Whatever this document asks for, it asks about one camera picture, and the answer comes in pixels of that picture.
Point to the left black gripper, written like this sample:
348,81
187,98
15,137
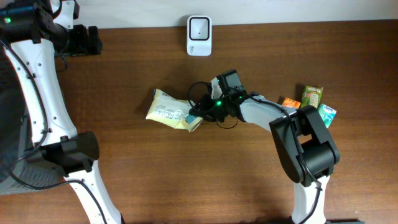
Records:
85,47

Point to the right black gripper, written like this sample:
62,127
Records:
204,111

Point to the beige snack bag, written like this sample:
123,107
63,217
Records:
174,113

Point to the orange small carton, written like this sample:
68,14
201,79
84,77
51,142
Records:
290,103

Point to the green snack tube packet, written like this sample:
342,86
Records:
311,96

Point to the teal tissue pack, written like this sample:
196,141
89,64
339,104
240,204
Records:
327,114

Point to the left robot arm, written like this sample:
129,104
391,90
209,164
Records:
33,35

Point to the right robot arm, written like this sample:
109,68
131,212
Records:
305,147

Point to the white barcode scanner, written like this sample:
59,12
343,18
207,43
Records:
199,36

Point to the dark grey plastic basket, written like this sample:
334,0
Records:
16,137

